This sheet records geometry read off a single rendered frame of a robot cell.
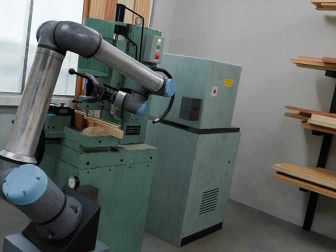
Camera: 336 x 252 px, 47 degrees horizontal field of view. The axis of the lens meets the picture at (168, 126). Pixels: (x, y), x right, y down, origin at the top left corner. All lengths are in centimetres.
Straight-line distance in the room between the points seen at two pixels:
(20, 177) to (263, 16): 327
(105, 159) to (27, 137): 68
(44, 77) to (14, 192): 46
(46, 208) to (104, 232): 92
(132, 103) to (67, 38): 58
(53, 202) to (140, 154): 96
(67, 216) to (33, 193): 18
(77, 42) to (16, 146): 47
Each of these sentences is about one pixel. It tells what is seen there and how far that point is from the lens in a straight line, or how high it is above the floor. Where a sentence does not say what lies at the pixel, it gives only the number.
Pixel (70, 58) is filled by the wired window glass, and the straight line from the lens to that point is 392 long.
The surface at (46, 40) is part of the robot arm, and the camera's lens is 161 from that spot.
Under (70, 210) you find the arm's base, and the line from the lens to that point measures 154.
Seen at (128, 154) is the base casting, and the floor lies 77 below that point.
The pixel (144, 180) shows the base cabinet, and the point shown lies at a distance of 242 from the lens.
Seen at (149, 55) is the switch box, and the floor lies 136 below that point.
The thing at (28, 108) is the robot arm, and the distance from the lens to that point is 158.
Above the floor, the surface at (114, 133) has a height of 92.
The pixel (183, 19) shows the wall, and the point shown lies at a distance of 476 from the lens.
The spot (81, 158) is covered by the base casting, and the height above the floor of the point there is 77.
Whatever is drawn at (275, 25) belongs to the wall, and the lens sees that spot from 415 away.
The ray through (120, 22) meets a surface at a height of 152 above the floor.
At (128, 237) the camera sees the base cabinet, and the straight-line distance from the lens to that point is 251.
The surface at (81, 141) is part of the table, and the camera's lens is 204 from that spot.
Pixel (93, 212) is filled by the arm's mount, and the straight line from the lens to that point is 155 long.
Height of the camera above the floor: 131
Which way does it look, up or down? 9 degrees down
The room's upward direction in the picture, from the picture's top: 9 degrees clockwise
